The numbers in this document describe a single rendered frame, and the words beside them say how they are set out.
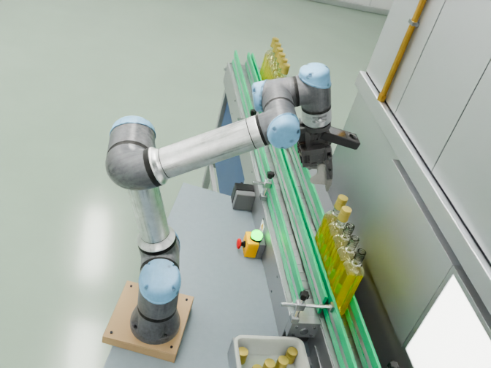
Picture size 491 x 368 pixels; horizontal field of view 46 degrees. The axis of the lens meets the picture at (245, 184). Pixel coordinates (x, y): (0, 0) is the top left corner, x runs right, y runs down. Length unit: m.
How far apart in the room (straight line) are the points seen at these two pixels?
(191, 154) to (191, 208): 1.00
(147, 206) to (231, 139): 0.40
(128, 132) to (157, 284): 0.44
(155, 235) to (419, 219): 0.76
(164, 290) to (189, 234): 0.60
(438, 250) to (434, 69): 0.54
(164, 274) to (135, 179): 0.38
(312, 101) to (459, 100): 0.46
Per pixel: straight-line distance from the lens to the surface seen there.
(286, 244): 1.97
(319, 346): 1.87
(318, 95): 1.41
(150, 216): 1.62
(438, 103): 1.77
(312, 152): 1.50
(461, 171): 1.63
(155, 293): 1.63
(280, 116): 1.29
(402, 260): 1.79
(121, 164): 1.38
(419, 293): 1.70
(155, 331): 1.75
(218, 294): 2.01
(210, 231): 2.23
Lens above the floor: 2.21
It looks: 35 degrees down
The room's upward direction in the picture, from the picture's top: 16 degrees clockwise
